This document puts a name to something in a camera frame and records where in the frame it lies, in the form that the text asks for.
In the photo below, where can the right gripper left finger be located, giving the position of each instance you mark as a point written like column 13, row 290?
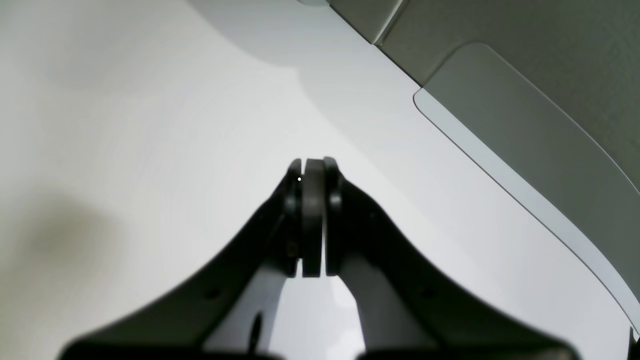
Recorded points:
column 227, row 309

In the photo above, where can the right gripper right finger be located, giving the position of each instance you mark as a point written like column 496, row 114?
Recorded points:
column 408, row 308

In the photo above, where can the right grey chair back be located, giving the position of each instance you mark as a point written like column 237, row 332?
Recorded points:
column 371, row 19

